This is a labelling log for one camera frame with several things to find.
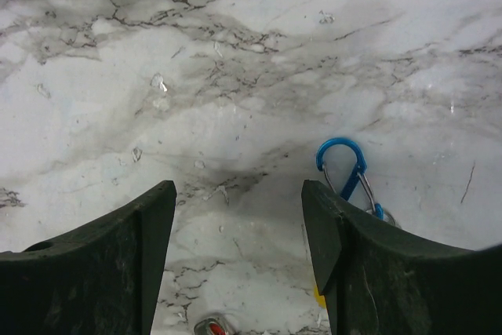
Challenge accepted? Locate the yellow tag key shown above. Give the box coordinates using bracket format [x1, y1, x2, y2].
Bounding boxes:
[314, 285, 326, 309]

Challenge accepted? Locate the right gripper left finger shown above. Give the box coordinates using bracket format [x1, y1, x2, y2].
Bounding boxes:
[1, 180, 176, 334]

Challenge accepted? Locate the blue carabiner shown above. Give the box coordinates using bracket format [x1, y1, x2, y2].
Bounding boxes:
[315, 137, 385, 220]

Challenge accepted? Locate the small red tag key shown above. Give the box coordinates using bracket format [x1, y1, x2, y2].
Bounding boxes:
[193, 314, 237, 335]

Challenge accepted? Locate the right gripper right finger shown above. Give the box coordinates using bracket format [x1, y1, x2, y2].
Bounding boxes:
[301, 180, 501, 334]

